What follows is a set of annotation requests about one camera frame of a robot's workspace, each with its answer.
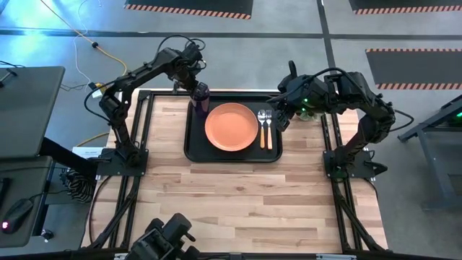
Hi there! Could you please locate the white paper label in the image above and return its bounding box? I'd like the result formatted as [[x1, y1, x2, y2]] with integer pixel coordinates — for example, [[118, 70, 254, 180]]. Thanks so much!
[[71, 146, 104, 160]]

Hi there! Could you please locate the wooden-handled metal spoon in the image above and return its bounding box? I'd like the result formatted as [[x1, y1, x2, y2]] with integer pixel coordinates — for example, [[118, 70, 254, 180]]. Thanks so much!
[[257, 109, 268, 150]]

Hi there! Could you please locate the black computer mouse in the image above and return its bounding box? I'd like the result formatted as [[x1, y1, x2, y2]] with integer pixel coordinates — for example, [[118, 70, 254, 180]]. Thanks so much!
[[1, 198, 35, 235]]

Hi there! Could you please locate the grey metal cart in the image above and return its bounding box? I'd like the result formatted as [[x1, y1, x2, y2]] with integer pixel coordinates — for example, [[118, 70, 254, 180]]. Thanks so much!
[[396, 94, 462, 211]]

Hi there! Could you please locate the black plastic tray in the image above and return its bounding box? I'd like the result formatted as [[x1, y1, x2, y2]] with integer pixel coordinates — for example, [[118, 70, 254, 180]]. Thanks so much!
[[183, 94, 284, 164]]

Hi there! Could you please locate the white cable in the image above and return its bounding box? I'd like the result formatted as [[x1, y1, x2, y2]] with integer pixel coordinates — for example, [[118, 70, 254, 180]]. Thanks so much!
[[73, 0, 104, 98]]

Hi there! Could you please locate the dark grey desk shelf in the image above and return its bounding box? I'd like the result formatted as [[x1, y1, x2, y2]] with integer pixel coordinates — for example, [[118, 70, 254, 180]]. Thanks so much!
[[0, 155, 55, 248]]

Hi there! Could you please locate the green potted plant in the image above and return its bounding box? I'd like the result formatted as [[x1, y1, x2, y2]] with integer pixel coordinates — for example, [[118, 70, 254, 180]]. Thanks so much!
[[298, 110, 323, 123]]

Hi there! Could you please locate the yellow extension cable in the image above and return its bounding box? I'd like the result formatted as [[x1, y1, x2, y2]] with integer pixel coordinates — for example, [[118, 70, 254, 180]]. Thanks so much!
[[39, 0, 128, 93]]

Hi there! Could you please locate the black metal table frame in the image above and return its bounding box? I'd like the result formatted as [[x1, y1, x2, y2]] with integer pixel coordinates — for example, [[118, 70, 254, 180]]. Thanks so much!
[[81, 86, 389, 254]]

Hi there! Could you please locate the dark grey desk top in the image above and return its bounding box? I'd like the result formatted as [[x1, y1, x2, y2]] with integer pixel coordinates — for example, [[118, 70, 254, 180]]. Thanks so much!
[[0, 66, 66, 160]]

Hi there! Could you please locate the black camera rig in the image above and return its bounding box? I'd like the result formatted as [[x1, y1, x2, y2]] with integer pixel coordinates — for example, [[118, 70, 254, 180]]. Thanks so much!
[[124, 212, 201, 260]]

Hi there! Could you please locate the purple cup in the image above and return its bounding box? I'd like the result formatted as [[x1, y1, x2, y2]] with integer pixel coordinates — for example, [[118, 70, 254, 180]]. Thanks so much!
[[190, 82, 212, 118]]

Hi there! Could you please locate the orange plate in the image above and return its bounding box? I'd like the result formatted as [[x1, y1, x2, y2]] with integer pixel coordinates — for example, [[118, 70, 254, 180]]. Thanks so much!
[[204, 102, 260, 152]]

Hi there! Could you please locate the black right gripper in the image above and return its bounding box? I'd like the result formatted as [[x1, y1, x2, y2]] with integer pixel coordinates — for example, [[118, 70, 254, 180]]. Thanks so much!
[[275, 74, 326, 133]]

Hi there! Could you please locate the black mat with striped edge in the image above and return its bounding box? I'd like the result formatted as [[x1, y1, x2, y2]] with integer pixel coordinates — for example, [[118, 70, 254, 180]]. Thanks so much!
[[348, 0, 462, 16], [124, 0, 254, 20], [365, 48, 462, 91]]

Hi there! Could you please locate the wooden-handled metal fork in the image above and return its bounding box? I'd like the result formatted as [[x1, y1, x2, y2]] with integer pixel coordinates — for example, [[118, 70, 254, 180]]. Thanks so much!
[[265, 109, 274, 151]]

